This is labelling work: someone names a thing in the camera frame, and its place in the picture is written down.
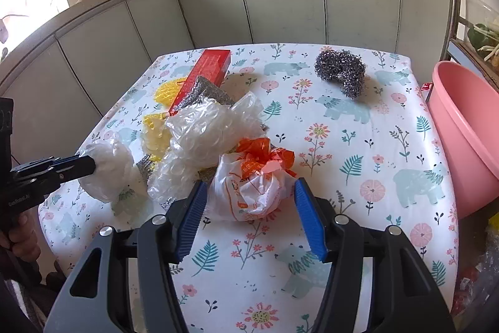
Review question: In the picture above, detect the white orange plastic bag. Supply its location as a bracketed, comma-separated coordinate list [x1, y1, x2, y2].
[207, 137, 296, 221]

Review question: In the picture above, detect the yellow mesh scrubber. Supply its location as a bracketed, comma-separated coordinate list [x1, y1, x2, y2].
[140, 77, 187, 162]

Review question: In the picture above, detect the clear bubble wrap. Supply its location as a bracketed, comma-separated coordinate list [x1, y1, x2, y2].
[147, 92, 264, 207]

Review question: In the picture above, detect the red plastic bag below shelf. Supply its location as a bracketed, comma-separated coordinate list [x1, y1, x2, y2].
[452, 238, 499, 322]

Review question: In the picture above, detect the white plastic wad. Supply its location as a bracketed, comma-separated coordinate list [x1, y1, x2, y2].
[79, 138, 133, 204]

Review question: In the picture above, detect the glass bowl with vegetables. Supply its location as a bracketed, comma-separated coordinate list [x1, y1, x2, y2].
[459, 0, 498, 74]

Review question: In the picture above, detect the person's left hand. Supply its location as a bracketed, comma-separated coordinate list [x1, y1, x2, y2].
[1, 211, 41, 263]

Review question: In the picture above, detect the grey kitchen cabinet counter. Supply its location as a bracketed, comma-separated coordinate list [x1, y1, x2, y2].
[1, 0, 454, 163]

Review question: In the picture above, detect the red cardboard box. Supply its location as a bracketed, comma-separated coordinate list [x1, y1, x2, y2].
[167, 49, 232, 118]

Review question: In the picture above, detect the pink plastic basin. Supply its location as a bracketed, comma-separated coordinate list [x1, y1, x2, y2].
[428, 61, 498, 218]

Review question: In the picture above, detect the steel wool scrubber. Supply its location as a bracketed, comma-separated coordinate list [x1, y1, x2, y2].
[314, 50, 366, 99]

